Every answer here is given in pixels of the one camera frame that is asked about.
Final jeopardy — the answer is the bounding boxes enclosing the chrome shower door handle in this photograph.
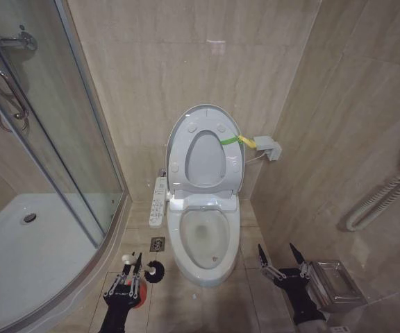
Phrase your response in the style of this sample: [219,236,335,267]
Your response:
[0,63,31,121]

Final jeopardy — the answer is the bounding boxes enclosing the stainless steel box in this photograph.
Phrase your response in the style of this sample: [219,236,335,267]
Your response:
[305,259,368,314]

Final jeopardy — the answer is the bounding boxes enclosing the yellow tie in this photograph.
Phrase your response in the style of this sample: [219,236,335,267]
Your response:
[237,134,257,150]

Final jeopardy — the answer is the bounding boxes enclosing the white toilet seat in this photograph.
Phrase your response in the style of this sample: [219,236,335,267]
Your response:
[167,110,246,196]

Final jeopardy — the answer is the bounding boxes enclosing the curved glass shower enclosure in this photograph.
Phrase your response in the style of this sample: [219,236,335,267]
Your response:
[0,0,131,333]

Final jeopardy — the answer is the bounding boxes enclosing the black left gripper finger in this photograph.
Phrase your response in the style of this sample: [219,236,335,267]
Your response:
[130,252,144,299]
[106,271,128,298]

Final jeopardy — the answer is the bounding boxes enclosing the white toilet bowl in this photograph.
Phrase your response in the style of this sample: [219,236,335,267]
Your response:
[166,191,240,288]

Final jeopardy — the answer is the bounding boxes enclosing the white ribbed grab bar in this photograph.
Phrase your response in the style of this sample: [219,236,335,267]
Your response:
[340,162,400,232]

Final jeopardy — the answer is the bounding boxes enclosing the grey wall box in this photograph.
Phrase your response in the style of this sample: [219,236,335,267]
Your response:
[253,134,284,162]

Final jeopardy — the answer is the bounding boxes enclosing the thin white cable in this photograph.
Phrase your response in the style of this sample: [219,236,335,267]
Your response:
[242,151,267,168]

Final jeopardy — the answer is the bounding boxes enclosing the chrome shower faucet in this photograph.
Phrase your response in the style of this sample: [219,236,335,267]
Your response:
[0,24,38,52]

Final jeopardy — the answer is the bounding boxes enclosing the white toilet lid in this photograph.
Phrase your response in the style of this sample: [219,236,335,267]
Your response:
[166,103,248,194]

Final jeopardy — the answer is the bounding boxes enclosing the white toilet control panel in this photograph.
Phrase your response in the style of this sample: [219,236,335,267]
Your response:
[148,176,168,228]

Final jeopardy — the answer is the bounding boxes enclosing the white shower tray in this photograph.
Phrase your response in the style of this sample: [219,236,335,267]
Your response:
[0,192,124,333]

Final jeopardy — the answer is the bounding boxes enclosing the square metal floor drain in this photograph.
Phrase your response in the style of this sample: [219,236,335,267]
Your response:
[149,236,167,252]

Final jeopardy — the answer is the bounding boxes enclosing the black bristle toilet brush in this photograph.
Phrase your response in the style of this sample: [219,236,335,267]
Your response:
[143,259,167,284]

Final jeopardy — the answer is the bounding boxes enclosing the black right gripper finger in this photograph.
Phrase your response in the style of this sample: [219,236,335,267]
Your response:
[258,244,286,280]
[289,242,313,280]

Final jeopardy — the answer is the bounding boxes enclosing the red round brush holder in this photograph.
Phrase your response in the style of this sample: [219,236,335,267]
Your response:
[126,280,149,309]

